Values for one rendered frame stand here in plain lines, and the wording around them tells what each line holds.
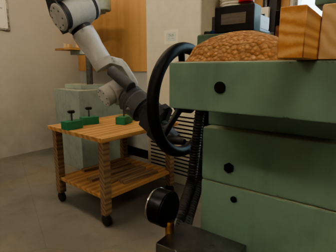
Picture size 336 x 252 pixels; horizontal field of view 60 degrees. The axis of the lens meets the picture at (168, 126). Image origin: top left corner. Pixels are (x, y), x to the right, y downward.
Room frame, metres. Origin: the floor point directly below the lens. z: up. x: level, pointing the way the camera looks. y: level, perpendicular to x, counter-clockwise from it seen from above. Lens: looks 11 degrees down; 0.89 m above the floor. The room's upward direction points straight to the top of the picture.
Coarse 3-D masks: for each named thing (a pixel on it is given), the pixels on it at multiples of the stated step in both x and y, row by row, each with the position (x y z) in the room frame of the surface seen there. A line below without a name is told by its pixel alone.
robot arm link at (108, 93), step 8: (112, 72) 0.89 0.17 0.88; (120, 72) 0.89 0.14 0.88; (112, 80) 0.92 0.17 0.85; (120, 80) 0.87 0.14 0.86; (128, 80) 0.87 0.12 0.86; (104, 88) 0.89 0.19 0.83; (112, 88) 0.89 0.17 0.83; (120, 88) 0.89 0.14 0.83; (128, 88) 0.87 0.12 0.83; (136, 88) 0.88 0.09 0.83; (104, 96) 0.89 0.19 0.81; (112, 96) 0.89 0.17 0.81; (120, 96) 0.88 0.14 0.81; (128, 96) 0.86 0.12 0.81; (120, 104) 0.88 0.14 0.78
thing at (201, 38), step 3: (255, 30) 0.56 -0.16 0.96; (258, 30) 0.55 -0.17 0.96; (216, 33) 0.60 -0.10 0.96; (219, 33) 0.60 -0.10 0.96; (222, 33) 0.60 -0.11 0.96; (267, 33) 0.58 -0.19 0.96; (270, 33) 0.60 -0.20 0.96; (198, 36) 0.63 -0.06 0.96; (201, 36) 0.62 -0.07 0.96; (204, 36) 0.62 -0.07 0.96; (207, 36) 0.61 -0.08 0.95; (210, 36) 0.61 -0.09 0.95; (198, 39) 0.63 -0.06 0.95; (201, 39) 0.62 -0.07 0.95; (204, 39) 0.62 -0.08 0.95; (198, 42) 0.63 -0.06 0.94
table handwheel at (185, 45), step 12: (168, 48) 0.68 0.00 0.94; (180, 48) 0.70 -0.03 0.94; (192, 48) 0.74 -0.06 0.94; (168, 60) 0.66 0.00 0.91; (180, 60) 0.72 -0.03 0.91; (156, 72) 0.64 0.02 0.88; (156, 84) 0.63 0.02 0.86; (156, 96) 0.63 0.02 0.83; (156, 108) 0.63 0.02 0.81; (180, 108) 0.72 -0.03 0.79; (156, 120) 0.63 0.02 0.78; (156, 132) 0.63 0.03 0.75; (168, 132) 0.67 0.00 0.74; (168, 144) 0.66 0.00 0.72; (180, 156) 0.72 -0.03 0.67
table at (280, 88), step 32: (192, 64) 0.37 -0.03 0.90; (224, 64) 0.34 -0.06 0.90; (256, 64) 0.32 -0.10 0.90; (288, 64) 0.30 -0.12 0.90; (320, 64) 0.28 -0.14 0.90; (192, 96) 0.36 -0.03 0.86; (224, 96) 0.34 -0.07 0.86; (256, 96) 0.32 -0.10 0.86; (288, 96) 0.30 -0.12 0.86; (320, 96) 0.28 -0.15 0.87
